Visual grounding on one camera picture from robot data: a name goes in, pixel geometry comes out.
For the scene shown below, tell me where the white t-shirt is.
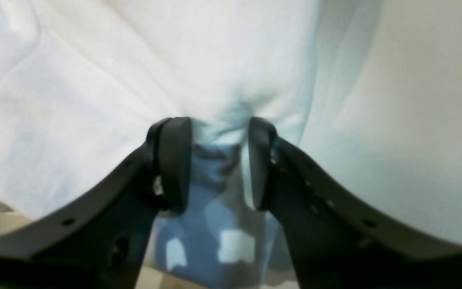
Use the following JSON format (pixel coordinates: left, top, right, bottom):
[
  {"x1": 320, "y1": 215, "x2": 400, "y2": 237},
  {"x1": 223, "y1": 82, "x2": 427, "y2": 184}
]
[{"x1": 0, "y1": 0, "x2": 383, "y2": 289}]

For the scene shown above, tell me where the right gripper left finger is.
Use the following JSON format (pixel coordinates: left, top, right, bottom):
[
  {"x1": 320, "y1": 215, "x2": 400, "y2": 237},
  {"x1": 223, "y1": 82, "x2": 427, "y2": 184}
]
[{"x1": 0, "y1": 117, "x2": 193, "y2": 289}]

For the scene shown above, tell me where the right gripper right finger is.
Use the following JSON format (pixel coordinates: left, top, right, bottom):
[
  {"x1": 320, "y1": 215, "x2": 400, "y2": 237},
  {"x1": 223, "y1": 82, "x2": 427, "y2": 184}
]
[{"x1": 249, "y1": 117, "x2": 462, "y2": 289}]

